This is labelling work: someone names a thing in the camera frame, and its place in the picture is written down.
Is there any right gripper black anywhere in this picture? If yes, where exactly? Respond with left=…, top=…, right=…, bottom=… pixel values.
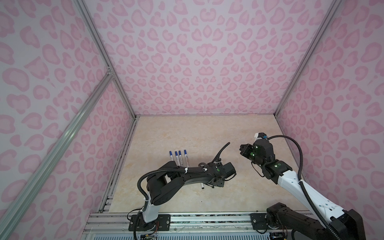
left=238, top=143, right=266, bottom=168

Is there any aluminium frame strut diagonal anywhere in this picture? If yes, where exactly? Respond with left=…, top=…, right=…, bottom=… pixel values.
left=1, top=73, right=114, bottom=240

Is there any white marker blue end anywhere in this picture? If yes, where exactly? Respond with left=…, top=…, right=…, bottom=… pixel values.
left=175, top=151, right=182, bottom=166

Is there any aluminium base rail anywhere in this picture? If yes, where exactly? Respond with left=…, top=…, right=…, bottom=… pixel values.
left=80, top=210, right=343, bottom=240

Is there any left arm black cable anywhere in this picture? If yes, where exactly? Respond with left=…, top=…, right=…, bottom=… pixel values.
left=137, top=141, right=231, bottom=202

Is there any white marker blue tip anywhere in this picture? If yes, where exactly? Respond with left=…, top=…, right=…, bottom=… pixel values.
left=178, top=151, right=184, bottom=167

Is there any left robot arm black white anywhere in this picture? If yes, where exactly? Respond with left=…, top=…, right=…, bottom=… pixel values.
left=137, top=161, right=237, bottom=224

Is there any white marker pen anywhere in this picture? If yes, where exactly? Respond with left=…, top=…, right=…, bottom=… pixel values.
left=169, top=151, right=175, bottom=161

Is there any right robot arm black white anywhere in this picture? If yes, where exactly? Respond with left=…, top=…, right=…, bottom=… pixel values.
left=240, top=137, right=366, bottom=240

